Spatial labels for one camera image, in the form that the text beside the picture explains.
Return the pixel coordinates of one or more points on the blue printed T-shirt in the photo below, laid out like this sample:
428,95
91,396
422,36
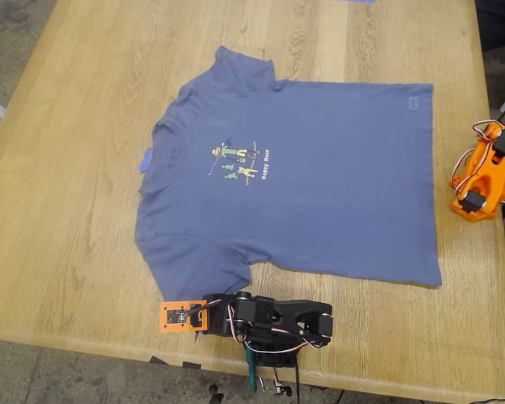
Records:
299,189

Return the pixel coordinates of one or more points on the small blue tape piece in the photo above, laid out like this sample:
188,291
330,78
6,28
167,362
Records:
144,162

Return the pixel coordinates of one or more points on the long blue tape strip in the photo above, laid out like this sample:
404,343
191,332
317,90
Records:
355,1

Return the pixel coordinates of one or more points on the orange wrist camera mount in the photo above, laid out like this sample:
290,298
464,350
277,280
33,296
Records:
174,316

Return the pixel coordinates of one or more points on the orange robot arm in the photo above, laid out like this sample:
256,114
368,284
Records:
482,185

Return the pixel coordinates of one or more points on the black tape patch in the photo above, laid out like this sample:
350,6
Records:
157,360
191,365

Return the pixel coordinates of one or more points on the person in dark clothes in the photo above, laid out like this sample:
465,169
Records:
501,25

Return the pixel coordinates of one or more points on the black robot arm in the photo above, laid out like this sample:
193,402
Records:
294,315

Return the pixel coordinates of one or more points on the green table clamp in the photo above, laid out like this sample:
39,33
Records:
251,370

